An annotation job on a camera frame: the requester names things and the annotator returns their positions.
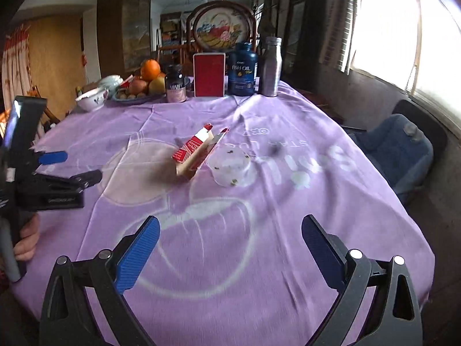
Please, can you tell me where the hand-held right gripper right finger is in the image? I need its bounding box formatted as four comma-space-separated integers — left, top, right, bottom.
302, 214, 422, 346

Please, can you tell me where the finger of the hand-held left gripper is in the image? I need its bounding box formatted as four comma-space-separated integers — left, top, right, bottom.
36, 150, 68, 166
20, 169, 103, 210

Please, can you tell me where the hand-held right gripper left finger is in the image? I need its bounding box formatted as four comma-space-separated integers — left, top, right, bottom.
39, 215, 161, 346

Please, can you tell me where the red and white carton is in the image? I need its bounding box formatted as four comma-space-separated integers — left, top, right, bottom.
171, 124, 231, 181

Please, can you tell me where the clear plastic cup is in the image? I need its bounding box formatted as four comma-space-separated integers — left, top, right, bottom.
209, 150, 253, 188

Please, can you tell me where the person's left hand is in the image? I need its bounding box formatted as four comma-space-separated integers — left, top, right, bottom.
12, 213, 41, 261

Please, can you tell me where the white floral bowl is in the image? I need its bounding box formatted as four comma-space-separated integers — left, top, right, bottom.
75, 87, 109, 112

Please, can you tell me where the floral curtain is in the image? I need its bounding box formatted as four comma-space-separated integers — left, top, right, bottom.
2, 23, 37, 105

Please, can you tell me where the wooden door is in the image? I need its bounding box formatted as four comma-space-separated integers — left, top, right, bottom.
29, 14, 87, 116

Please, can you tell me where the purple printed blanket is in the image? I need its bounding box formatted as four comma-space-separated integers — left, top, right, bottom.
11, 79, 434, 346

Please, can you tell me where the red apple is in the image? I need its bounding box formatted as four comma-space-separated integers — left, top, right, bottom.
129, 78, 149, 95

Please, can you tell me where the blue fruit plate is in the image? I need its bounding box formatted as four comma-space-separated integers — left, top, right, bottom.
112, 76, 191, 105

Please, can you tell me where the yellow pear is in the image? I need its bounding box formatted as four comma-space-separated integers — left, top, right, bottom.
149, 75, 167, 93

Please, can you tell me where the orange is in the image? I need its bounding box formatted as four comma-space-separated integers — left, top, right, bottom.
140, 59, 161, 82

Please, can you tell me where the dark bottle with pink label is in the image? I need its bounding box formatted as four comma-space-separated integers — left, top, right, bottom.
165, 64, 187, 103

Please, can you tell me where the wooden glass-door cabinet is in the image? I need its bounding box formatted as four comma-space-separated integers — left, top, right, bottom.
97, 0, 152, 80

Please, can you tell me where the carved wooden chair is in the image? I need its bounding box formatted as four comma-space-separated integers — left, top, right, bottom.
156, 43, 195, 76

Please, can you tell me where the red box with white edge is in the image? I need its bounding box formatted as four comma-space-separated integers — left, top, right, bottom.
193, 52, 226, 98

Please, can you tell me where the silver metal bottle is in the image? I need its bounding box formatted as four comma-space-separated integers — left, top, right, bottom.
258, 37, 283, 97

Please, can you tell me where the blue supplement bottle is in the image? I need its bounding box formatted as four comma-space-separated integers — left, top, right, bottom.
228, 42, 259, 97

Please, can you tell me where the round framed flower embroidery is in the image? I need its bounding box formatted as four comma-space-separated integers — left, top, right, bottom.
185, 2, 260, 65

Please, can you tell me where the dark tall cabinet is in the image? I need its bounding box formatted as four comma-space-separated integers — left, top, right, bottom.
288, 0, 328, 91

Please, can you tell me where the striped window curtain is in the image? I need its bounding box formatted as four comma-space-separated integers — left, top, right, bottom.
324, 0, 356, 76

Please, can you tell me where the window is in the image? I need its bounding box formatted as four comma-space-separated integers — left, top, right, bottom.
349, 0, 461, 116

